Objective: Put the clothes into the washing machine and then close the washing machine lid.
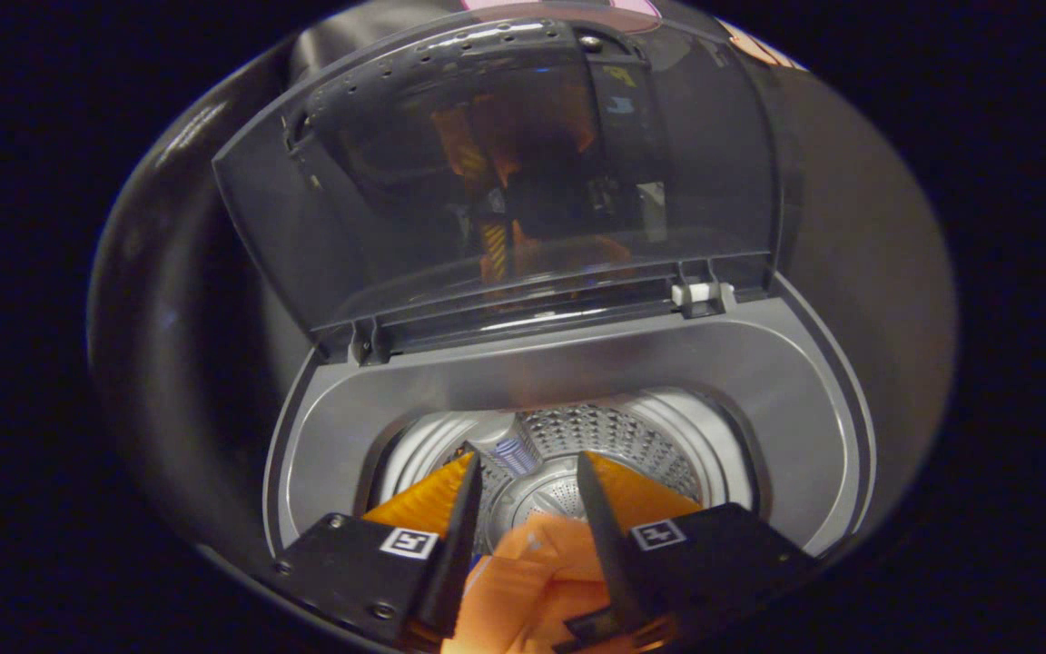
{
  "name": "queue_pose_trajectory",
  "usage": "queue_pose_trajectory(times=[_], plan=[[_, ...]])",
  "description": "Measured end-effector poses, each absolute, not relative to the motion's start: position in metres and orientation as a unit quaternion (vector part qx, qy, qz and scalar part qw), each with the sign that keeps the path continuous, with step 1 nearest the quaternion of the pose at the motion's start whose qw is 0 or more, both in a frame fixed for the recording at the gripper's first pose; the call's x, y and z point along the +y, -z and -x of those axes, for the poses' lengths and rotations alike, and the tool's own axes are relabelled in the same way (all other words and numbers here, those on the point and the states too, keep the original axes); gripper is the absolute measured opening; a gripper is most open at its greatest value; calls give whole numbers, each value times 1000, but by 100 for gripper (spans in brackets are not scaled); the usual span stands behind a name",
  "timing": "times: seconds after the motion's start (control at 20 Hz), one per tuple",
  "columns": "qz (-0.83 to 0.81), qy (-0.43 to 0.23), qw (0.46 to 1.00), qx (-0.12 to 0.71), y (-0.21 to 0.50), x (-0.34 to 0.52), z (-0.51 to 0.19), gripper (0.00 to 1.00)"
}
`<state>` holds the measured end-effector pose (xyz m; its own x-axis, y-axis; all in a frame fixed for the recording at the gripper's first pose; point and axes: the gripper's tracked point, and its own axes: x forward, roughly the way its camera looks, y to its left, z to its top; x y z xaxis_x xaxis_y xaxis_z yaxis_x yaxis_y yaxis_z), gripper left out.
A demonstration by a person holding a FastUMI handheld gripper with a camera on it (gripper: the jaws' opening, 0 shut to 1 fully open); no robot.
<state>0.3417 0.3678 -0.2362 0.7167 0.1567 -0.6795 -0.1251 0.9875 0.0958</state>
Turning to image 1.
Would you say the dark washing machine lid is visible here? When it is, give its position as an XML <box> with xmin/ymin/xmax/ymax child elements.
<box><xmin>212</xmin><ymin>16</ymin><xmax>783</xmax><ymax>364</ymax></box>

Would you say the orange button shirt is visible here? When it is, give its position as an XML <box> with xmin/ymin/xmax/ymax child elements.
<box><xmin>441</xmin><ymin>513</ymin><xmax>678</xmax><ymax>654</ymax></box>

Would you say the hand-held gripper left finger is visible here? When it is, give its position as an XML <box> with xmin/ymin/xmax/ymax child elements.
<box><xmin>271</xmin><ymin>451</ymin><xmax>485</xmax><ymax>648</ymax></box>

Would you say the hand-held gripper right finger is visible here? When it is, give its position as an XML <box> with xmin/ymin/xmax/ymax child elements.
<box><xmin>552</xmin><ymin>451</ymin><xmax>819</xmax><ymax>653</ymax></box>

